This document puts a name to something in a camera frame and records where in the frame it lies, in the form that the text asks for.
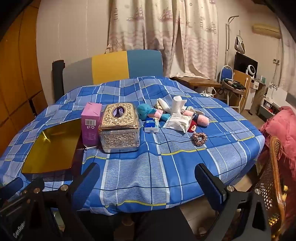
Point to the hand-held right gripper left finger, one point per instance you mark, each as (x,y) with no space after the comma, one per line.
(89,178)

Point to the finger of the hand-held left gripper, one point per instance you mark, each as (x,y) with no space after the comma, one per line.
(12,187)

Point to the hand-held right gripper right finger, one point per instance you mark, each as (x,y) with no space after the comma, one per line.
(217,196)

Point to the gold metal tray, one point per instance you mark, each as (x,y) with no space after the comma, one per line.
(50,150)

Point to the red plush toy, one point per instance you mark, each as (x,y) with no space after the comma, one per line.
(192,127)

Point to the pink plush toy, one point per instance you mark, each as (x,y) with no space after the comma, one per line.
(201,121)

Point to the white tissue packet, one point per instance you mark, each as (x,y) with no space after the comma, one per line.
(151,130)

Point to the blue tissue packet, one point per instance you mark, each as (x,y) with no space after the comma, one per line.
(151,122)

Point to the white plastic packet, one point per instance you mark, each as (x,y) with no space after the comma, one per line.
(177,122)

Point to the blue plush toy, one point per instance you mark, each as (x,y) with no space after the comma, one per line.
(144,111)

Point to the white knitted sleeve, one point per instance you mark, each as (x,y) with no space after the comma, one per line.
(177,104)

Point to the cream fabric roll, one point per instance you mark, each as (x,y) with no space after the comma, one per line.
(161,103)

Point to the rattan chair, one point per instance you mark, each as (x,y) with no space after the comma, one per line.
(268,183)

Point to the purple carton box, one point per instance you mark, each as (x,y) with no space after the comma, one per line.
(91,125)

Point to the blue plaid tablecloth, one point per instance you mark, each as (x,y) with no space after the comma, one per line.
(161,166)

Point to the pink quilt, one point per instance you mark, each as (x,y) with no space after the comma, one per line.
(284,129)

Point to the low grey shelf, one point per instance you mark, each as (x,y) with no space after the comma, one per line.
(266,111)

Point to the black rolled mat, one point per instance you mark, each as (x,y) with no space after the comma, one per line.
(57,78)

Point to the white small cabinet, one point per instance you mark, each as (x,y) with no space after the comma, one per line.
(256,90)

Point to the grey yellow blue sofa back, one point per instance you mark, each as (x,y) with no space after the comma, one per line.
(109,67)

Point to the wooden side table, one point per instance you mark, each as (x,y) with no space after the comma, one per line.
(196,81)

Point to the orange wooden wardrobe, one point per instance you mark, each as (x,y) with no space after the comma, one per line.
(18,69)

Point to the light wooden board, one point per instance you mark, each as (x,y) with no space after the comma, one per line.
(241,78)

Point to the blue folding chair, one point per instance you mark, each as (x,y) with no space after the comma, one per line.
(226,72)

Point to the white round fan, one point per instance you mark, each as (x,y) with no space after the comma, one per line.
(251,70)

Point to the black monitor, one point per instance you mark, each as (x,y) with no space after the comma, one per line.
(242,62)

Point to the white handbag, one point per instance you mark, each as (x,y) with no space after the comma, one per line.
(240,46)

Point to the white curved pole stand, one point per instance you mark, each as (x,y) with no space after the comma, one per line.
(228,37)

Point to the ship print curtain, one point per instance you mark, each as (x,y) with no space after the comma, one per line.
(150,30)

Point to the wall air conditioner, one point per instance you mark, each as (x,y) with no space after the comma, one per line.
(266,30)

